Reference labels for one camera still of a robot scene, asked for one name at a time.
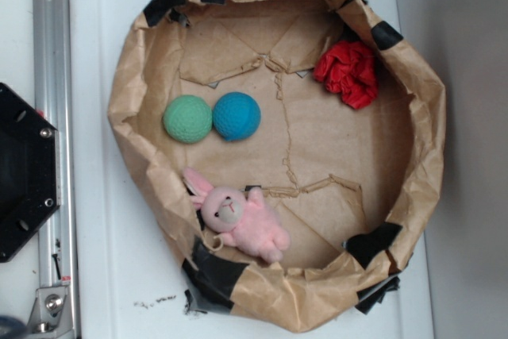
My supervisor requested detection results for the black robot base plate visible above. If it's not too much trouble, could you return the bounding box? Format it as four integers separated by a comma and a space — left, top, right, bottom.
1, 83, 59, 263

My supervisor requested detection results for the white plastic tray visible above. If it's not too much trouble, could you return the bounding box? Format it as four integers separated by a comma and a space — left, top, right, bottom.
70, 0, 434, 338

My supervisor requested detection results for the red crumpled cloth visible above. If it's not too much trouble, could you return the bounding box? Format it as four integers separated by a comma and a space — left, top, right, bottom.
313, 40, 379, 110

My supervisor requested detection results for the pink plush bunny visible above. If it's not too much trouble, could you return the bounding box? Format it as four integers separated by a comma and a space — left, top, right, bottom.
183, 168, 291, 264

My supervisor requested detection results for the blue foam ball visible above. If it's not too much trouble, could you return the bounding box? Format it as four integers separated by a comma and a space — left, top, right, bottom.
213, 92, 261, 141

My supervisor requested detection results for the aluminium extrusion rail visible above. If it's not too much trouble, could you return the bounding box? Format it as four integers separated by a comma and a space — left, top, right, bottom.
33, 0, 81, 338

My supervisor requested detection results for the green foam ball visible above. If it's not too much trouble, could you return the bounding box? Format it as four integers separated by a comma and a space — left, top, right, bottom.
163, 95, 213, 144

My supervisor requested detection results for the metal corner bracket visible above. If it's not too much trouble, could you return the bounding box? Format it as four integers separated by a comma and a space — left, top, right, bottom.
27, 286, 75, 338

